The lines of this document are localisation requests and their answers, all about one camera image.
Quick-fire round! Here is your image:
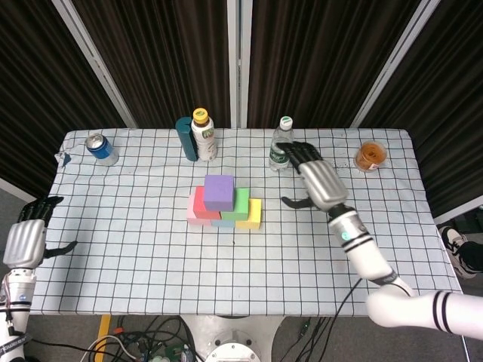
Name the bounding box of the clear water bottle green label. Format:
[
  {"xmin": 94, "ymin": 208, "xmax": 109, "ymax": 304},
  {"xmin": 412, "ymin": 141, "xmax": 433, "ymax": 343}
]
[{"xmin": 268, "ymin": 115, "xmax": 295, "ymax": 172}]

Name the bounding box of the purple foam cube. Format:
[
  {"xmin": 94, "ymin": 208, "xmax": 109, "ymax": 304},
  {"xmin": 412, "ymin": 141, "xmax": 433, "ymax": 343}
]
[{"xmin": 203, "ymin": 174, "xmax": 235, "ymax": 213}]

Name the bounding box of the yellow foam cube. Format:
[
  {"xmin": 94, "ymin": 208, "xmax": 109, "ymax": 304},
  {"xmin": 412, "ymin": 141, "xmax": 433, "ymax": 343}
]
[{"xmin": 235, "ymin": 198, "xmax": 263, "ymax": 231}]

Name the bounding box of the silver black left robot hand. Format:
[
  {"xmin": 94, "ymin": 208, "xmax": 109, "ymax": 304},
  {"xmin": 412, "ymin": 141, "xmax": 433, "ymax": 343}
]
[{"xmin": 2, "ymin": 195, "xmax": 78, "ymax": 269}]

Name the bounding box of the white silver robot base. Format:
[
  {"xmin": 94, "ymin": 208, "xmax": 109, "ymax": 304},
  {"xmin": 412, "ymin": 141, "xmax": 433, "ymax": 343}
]
[{"xmin": 180, "ymin": 314, "xmax": 286, "ymax": 362}]

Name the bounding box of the teal box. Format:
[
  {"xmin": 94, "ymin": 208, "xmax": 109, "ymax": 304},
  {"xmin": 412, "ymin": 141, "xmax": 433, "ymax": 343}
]
[{"xmin": 174, "ymin": 117, "xmax": 199, "ymax": 162}]

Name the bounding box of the dark partition panel white frame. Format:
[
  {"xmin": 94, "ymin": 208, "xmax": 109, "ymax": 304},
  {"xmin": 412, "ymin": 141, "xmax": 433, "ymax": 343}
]
[
  {"xmin": 62, "ymin": 0, "xmax": 241, "ymax": 129},
  {"xmin": 0, "ymin": 0, "xmax": 131, "ymax": 214},
  {"xmin": 358, "ymin": 0, "xmax": 483, "ymax": 222},
  {"xmin": 239, "ymin": 0, "xmax": 431, "ymax": 129}
]

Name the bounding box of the pink foam cube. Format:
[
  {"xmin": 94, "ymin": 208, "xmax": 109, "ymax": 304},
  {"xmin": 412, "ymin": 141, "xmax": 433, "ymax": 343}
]
[{"xmin": 186, "ymin": 194, "xmax": 212, "ymax": 227}]

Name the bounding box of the blue silver soda can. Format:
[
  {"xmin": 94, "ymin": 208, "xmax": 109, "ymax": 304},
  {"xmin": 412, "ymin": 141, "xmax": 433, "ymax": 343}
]
[{"xmin": 84, "ymin": 133, "xmax": 120, "ymax": 167}]

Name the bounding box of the black floor cable bundle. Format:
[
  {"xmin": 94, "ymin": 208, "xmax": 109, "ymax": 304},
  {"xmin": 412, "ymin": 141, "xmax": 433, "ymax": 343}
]
[
  {"xmin": 78, "ymin": 315, "xmax": 201, "ymax": 362},
  {"xmin": 290, "ymin": 315, "xmax": 333, "ymax": 362}
]

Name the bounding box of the green foam cube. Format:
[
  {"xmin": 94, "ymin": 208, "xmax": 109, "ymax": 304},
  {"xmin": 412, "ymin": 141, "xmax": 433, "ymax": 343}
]
[{"xmin": 220, "ymin": 187, "xmax": 251, "ymax": 222}]

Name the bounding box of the red foam cube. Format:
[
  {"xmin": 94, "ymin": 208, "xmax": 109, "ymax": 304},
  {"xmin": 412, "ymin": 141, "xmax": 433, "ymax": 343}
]
[{"xmin": 192, "ymin": 185, "xmax": 223, "ymax": 220}]

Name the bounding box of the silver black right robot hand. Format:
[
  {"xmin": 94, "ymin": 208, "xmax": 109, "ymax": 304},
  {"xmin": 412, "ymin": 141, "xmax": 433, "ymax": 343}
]
[{"xmin": 274, "ymin": 141, "xmax": 350, "ymax": 213}]

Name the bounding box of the white floor cable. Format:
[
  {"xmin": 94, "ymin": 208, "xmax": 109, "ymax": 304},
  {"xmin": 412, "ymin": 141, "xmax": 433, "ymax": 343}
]
[{"xmin": 81, "ymin": 335, "xmax": 133, "ymax": 362}]

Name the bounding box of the green circuit board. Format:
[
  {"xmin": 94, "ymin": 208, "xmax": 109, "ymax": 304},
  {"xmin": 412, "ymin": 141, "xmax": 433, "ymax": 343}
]
[{"xmin": 160, "ymin": 342, "xmax": 189, "ymax": 362}]

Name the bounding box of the white black checkered tablecloth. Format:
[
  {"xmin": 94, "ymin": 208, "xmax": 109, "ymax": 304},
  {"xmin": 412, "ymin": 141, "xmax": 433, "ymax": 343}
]
[{"xmin": 23, "ymin": 127, "xmax": 460, "ymax": 317}]

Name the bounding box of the yellow floor tape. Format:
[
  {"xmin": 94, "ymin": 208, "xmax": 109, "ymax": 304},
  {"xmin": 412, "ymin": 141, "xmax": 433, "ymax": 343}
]
[{"xmin": 97, "ymin": 314, "xmax": 112, "ymax": 351}]

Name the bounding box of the white drink bottle yellow cap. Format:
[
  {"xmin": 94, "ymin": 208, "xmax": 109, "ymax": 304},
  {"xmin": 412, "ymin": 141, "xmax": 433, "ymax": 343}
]
[{"xmin": 190, "ymin": 108, "xmax": 219, "ymax": 163}]

